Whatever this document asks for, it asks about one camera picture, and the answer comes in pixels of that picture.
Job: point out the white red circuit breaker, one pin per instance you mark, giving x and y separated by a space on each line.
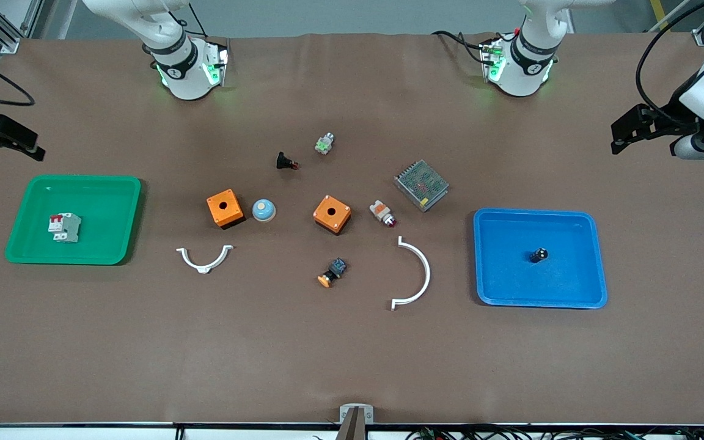
68 229

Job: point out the small black capacitor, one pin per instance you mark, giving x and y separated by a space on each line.
538 255

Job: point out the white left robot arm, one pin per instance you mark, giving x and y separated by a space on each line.
526 73

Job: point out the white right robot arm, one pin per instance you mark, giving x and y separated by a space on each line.
184 79

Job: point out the green plastic tray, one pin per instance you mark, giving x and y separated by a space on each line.
101 201

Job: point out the blue plastic tray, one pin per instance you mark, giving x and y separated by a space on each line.
541 287

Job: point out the metal mesh power supply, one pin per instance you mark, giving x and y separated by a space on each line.
422 186

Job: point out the brown table mat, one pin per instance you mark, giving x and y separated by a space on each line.
144 354

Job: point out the blue white dome buzzer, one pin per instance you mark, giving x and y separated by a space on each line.
263 211

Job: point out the black red indicator lamp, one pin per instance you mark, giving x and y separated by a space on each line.
282 161

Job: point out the red indicator orange white body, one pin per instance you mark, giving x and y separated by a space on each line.
379 211

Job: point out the yellow head push button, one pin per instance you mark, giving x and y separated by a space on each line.
326 280

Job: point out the aluminium frame profile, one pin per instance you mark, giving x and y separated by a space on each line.
701 38
3 36

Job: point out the small white curved bracket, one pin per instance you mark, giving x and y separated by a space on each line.
204 267

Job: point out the orange button enclosure box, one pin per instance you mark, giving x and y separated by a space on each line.
340 215
233 214

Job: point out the large white curved bracket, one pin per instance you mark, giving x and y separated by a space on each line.
426 275

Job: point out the green white switch module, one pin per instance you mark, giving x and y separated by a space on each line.
324 145

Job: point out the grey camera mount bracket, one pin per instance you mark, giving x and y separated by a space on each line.
344 412

